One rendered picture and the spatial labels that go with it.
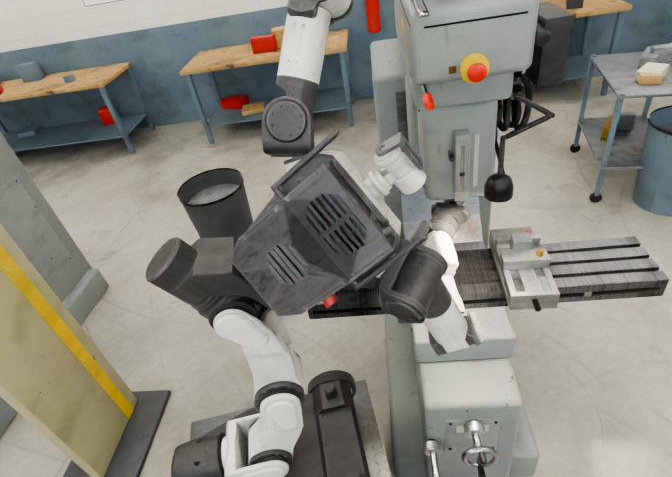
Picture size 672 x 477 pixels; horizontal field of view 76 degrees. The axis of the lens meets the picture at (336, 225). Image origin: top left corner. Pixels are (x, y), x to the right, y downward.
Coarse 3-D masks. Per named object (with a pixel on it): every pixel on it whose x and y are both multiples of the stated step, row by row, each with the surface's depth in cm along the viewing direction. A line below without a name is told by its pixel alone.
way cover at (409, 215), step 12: (420, 192) 183; (408, 204) 184; (420, 204) 184; (432, 204) 183; (468, 204) 181; (408, 216) 185; (420, 216) 185; (408, 228) 185; (468, 228) 182; (480, 228) 181; (456, 240) 182; (468, 240) 181; (480, 240) 180
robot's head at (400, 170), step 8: (400, 152) 90; (392, 160) 89; (400, 160) 90; (408, 160) 91; (384, 168) 93; (392, 168) 91; (400, 168) 91; (408, 168) 92; (416, 168) 92; (376, 176) 93; (384, 176) 93; (392, 176) 92; (400, 176) 92; (408, 176) 91; (416, 176) 92; (424, 176) 94; (384, 184) 92; (400, 184) 93; (408, 184) 93; (416, 184) 93; (408, 192) 95
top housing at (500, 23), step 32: (448, 0) 91; (480, 0) 88; (512, 0) 87; (416, 32) 91; (448, 32) 90; (480, 32) 90; (512, 32) 90; (416, 64) 95; (448, 64) 94; (512, 64) 94
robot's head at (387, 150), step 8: (392, 136) 90; (400, 136) 88; (384, 144) 90; (392, 144) 88; (400, 144) 87; (408, 144) 90; (376, 152) 90; (384, 152) 89; (392, 152) 89; (408, 152) 88; (416, 152) 92; (376, 160) 91; (384, 160) 89; (416, 160) 90
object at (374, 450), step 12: (360, 384) 189; (360, 396) 185; (360, 408) 181; (372, 408) 180; (204, 420) 187; (216, 420) 186; (360, 420) 176; (372, 420) 176; (192, 432) 184; (204, 432) 183; (360, 432) 173; (372, 432) 172; (372, 444) 168; (372, 456) 165; (384, 456) 164; (372, 468) 161; (384, 468) 160
